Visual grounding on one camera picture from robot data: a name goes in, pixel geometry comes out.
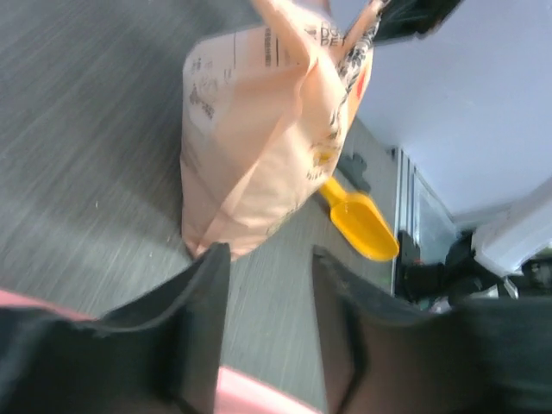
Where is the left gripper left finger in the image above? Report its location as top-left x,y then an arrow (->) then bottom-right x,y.
101,243 -> 230,413

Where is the pink cat litter bag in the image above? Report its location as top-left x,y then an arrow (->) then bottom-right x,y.
180,1 -> 385,258

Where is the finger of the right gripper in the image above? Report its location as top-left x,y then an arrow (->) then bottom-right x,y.
373,0 -> 462,46

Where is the pink litter box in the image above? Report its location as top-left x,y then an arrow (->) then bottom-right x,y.
1,291 -> 319,414

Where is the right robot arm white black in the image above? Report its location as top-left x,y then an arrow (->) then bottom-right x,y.
367,1 -> 551,305

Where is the yellow plastic scoop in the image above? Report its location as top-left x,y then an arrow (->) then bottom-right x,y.
319,178 -> 399,262

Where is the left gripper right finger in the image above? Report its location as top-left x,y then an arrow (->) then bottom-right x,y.
311,246 -> 436,413

